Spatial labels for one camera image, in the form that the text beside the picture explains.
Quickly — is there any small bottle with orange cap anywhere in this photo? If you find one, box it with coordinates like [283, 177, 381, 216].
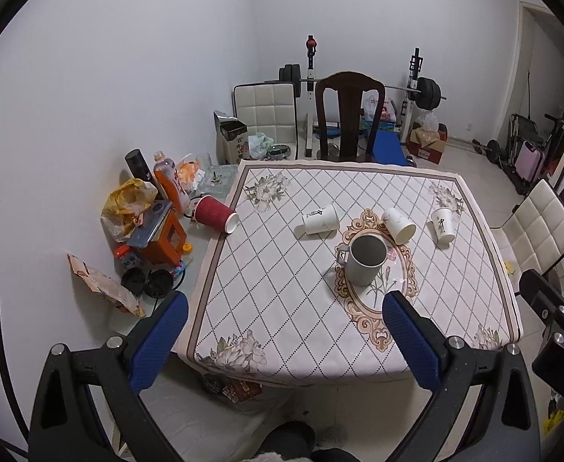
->
[114, 244, 143, 271]

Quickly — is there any blue weight bench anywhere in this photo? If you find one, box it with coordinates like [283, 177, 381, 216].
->
[368, 130, 414, 165]

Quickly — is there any yellow plastic bag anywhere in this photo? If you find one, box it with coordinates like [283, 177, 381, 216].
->
[100, 178, 159, 244]

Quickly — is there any orange juice bottle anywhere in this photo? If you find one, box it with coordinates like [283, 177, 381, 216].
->
[153, 151, 189, 213]

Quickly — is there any red ribbed paper cup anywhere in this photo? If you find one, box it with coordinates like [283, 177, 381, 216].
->
[194, 195, 240, 235]

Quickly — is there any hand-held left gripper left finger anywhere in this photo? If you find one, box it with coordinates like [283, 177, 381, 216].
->
[28, 291, 190, 462]

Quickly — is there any printed paper packet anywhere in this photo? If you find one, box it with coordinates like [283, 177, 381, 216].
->
[67, 253, 147, 318]

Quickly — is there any orange box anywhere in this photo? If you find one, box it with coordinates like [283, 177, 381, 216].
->
[140, 212, 189, 266]

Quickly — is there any grey mug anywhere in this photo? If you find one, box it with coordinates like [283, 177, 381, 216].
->
[336, 235, 389, 288]

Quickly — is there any pink suitcase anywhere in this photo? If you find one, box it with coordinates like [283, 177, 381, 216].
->
[515, 141, 547, 184]

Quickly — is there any red white plastic bag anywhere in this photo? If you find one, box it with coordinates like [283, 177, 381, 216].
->
[362, 89, 398, 123]

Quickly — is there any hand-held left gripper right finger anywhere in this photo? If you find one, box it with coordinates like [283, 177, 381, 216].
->
[382, 291, 543, 462]

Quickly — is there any dumbbell bar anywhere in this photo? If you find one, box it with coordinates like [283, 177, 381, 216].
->
[471, 139, 504, 156]

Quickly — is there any white squat rack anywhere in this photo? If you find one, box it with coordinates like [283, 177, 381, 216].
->
[301, 35, 425, 159]

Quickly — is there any yellow packet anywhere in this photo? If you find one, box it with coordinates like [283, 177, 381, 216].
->
[543, 407, 564, 434]

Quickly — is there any black folding cart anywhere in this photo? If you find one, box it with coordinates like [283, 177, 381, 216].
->
[502, 113, 550, 193]

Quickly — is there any white printed paper cup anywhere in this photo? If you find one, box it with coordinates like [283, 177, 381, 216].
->
[302, 203, 341, 236]
[430, 207, 457, 246]

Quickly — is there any black bottle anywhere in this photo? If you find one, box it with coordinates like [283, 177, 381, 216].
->
[124, 149, 158, 193]

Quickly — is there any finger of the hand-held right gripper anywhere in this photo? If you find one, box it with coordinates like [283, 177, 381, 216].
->
[519, 269, 564, 323]

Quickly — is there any clear glass tray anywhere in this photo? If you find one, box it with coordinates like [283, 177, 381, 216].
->
[196, 164, 238, 198]

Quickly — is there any barbell with black plates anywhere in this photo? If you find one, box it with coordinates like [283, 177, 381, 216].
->
[265, 64, 447, 110]

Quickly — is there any diamond patterned floral tablecloth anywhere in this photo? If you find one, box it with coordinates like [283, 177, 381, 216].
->
[175, 160, 524, 388]

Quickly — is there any grey flat case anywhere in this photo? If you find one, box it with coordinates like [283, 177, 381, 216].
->
[125, 201, 174, 248]

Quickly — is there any white padded chair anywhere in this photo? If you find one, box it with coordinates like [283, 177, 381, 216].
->
[489, 179, 564, 282]
[233, 81, 298, 159]

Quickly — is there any person's dark clothing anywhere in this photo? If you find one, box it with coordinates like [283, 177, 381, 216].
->
[253, 421, 345, 462]

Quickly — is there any pale green plastic bag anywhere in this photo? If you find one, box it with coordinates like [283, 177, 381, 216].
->
[247, 131, 275, 159]

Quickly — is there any clear bag with orange contents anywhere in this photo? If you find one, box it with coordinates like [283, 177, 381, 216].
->
[175, 153, 205, 198]

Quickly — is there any colourful box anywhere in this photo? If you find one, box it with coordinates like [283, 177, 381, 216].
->
[202, 373, 264, 402]

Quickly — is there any cardboard box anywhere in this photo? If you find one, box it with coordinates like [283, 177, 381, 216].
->
[406, 124, 449, 164]

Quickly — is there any white marbled cup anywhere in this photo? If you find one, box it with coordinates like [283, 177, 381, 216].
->
[382, 207, 417, 245]

